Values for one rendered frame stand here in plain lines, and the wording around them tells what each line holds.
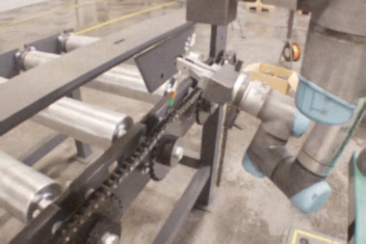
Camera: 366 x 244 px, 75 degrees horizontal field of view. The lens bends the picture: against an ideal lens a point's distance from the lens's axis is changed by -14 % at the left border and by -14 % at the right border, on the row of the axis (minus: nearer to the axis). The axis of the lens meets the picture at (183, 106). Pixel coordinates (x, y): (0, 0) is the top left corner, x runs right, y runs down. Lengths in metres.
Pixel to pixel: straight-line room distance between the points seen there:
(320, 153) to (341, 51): 0.27
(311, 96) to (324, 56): 0.05
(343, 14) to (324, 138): 0.28
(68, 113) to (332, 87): 0.70
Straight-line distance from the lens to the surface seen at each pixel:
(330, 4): 0.29
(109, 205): 0.54
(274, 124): 0.59
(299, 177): 0.55
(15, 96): 0.34
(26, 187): 0.60
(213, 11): 0.31
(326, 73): 0.30
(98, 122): 0.76
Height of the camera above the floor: 1.30
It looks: 30 degrees down
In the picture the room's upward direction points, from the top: 2 degrees clockwise
